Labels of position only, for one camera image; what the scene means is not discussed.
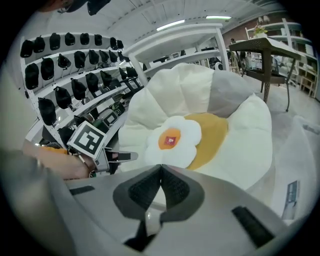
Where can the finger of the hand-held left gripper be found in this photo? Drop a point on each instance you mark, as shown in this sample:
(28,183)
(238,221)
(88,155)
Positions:
(123,156)

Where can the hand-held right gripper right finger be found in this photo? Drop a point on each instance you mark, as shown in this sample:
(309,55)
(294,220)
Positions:
(185,195)

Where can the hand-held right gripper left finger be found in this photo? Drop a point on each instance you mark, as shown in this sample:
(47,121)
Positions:
(135,195)

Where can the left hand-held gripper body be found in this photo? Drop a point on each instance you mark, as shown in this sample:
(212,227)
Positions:
(86,140)

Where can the small egg-shaped plush toy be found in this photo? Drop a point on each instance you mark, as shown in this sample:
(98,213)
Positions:
(185,132)

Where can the person's left forearm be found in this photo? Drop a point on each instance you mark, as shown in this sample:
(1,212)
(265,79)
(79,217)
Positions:
(62,165)

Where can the orange pillow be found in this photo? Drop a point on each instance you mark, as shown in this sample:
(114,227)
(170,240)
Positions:
(56,150)

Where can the dark wicker chair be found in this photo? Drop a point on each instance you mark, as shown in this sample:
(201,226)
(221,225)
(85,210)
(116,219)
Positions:
(51,144)

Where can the white flower beanbag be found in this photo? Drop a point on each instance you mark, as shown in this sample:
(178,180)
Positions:
(250,140)

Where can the white metal shelving rack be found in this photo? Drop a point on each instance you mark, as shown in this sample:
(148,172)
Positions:
(82,52)

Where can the grey pillow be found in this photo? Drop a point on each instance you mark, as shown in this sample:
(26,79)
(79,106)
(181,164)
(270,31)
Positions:
(227,95)

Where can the white rectangular table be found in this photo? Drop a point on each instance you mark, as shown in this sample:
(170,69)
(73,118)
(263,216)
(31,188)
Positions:
(175,37)

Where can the white round appliance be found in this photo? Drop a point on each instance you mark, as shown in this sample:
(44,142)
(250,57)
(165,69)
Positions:
(218,67)

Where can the ceiling tube light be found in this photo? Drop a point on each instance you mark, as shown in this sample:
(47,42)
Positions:
(171,25)
(217,17)

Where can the dark wicker table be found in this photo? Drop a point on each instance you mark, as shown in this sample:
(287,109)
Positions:
(252,45)

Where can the small potted flower plant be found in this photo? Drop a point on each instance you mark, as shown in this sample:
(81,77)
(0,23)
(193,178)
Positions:
(260,31)

